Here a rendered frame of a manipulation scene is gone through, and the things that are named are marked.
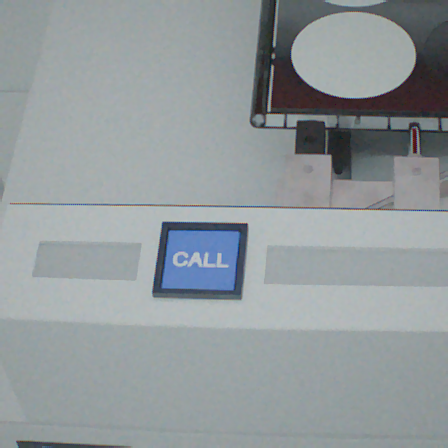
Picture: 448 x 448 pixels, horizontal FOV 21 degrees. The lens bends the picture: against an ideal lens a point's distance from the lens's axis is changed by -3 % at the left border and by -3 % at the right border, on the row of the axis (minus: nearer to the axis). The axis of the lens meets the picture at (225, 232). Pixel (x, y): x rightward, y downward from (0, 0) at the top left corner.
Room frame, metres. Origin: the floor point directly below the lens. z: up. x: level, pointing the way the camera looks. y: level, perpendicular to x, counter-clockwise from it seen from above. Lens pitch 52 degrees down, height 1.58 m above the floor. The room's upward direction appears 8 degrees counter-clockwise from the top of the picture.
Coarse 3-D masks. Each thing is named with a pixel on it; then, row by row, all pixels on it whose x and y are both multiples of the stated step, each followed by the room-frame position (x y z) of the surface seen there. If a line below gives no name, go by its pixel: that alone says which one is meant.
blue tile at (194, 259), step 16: (176, 240) 0.48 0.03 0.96; (192, 240) 0.48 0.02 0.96; (208, 240) 0.48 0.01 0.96; (224, 240) 0.47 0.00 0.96; (240, 240) 0.47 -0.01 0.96; (176, 256) 0.47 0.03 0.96; (192, 256) 0.46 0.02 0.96; (208, 256) 0.46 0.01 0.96; (224, 256) 0.46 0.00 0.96; (176, 272) 0.45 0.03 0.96; (192, 272) 0.45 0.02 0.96; (208, 272) 0.45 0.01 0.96; (224, 272) 0.45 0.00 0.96; (192, 288) 0.44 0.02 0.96; (208, 288) 0.44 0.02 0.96; (224, 288) 0.44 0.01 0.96
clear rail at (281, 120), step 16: (272, 112) 0.64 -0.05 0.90; (288, 112) 0.63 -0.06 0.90; (304, 112) 0.63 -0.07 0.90; (320, 112) 0.63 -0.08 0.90; (336, 112) 0.63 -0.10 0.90; (272, 128) 0.63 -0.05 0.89; (288, 128) 0.62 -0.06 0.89; (336, 128) 0.62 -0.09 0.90; (352, 128) 0.62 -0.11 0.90; (368, 128) 0.61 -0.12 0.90; (384, 128) 0.61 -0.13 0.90; (400, 128) 0.61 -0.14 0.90; (432, 128) 0.60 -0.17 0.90
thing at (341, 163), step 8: (328, 136) 0.65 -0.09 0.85; (336, 136) 0.65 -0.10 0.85; (344, 136) 0.65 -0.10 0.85; (352, 136) 0.67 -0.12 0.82; (328, 144) 0.64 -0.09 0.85; (336, 144) 0.64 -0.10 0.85; (344, 144) 0.64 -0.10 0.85; (328, 152) 0.63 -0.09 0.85; (336, 152) 0.63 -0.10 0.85; (344, 152) 0.63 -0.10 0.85; (336, 160) 0.62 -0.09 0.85; (344, 160) 0.62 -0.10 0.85; (336, 168) 0.62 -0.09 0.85; (344, 168) 0.62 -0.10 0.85; (336, 176) 0.61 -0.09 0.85; (344, 176) 0.61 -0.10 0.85
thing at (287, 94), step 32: (288, 0) 0.77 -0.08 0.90; (320, 0) 0.76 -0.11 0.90; (416, 0) 0.75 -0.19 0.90; (288, 32) 0.73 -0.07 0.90; (416, 32) 0.71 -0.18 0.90; (288, 64) 0.69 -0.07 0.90; (416, 64) 0.67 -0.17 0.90; (288, 96) 0.65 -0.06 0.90; (320, 96) 0.65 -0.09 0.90; (384, 96) 0.64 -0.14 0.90; (416, 96) 0.64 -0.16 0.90
